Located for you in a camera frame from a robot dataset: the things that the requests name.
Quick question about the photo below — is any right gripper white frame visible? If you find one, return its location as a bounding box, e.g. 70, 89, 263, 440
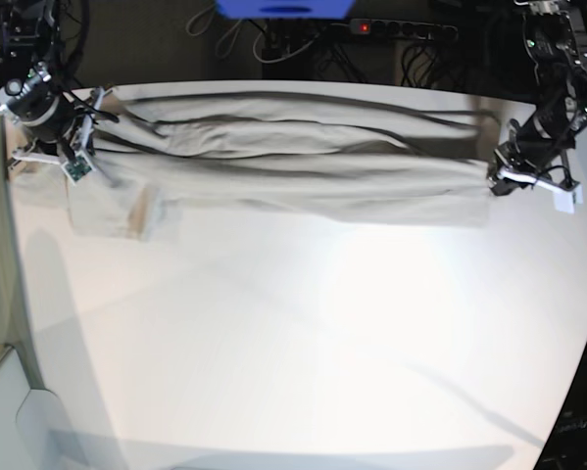
11, 87, 118, 169

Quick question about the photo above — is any blue box at top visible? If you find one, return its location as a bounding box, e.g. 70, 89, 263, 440
216, 0, 355, 20

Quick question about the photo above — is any black power strip red switch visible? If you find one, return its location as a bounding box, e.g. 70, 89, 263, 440
349, 19, 459, 42

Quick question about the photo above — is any white cable on floor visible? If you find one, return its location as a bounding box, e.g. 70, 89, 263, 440
251, 28, 318, 64

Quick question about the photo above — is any grey t-shirt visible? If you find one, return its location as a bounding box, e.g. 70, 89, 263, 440
11, 85, 503, 244

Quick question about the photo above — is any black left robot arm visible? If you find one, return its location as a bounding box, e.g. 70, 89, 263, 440
488, 1, 587, 197

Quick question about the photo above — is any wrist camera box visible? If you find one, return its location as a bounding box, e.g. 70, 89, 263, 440
62, 152, 94, 184
553, 184, 583, 214

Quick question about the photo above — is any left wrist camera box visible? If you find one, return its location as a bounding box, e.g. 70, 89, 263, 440
553, 184, 583, 214

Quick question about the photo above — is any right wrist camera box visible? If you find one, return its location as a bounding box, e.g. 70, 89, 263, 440
62, 152, 94, 184

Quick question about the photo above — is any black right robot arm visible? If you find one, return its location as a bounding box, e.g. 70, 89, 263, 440
0, 1, 118, 182

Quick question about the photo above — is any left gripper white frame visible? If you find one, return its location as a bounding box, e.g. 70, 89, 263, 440
488, 146, 580, 196

